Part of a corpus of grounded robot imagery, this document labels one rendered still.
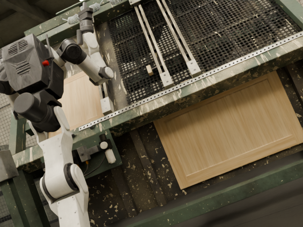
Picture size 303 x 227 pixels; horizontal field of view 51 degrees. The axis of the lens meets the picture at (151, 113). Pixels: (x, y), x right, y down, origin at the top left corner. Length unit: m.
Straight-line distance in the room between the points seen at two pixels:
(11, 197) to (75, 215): 0.66
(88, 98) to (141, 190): 0.76
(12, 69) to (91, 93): 0.70
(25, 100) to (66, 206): 0.55
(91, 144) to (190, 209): 0.74
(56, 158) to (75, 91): 0.90
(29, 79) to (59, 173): 0.53
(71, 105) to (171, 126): 0.75
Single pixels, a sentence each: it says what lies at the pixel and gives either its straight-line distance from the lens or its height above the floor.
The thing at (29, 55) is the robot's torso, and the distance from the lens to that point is 1.82.
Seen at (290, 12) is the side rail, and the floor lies 1.07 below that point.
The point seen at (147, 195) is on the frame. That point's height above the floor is 0.30.
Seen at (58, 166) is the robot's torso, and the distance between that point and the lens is 1.63.
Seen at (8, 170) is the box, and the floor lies 0.80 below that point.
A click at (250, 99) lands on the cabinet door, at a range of 2.24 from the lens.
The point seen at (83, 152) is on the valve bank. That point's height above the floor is 0.72.
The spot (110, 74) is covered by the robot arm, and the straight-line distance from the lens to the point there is 2.03.
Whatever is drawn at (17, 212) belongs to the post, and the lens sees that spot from 2.15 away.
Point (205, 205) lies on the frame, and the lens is 2.04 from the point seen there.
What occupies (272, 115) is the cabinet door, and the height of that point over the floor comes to 0.48.
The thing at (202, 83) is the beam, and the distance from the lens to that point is 1.99.
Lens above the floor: 0.62
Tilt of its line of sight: 5 degrees up
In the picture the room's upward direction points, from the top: 22 degrees counter-clockwise
